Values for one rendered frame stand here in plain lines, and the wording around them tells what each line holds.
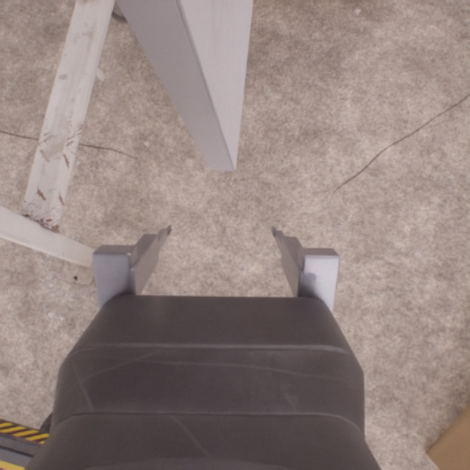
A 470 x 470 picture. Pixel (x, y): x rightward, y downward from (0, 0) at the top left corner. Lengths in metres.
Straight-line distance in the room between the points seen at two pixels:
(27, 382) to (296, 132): 1.03
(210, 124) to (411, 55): 1.00
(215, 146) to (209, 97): 0.06
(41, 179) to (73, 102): 0.19
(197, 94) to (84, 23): 0.82
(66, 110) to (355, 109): 0.74
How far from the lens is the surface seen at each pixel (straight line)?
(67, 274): 1.06
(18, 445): 0.80
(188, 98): 0.17
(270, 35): 1.14
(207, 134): 0.21
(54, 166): 0.84
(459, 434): 1.05
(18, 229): 0.79
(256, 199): 0.93
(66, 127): 0.86
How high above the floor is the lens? 0.91
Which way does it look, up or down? 82 degrees down
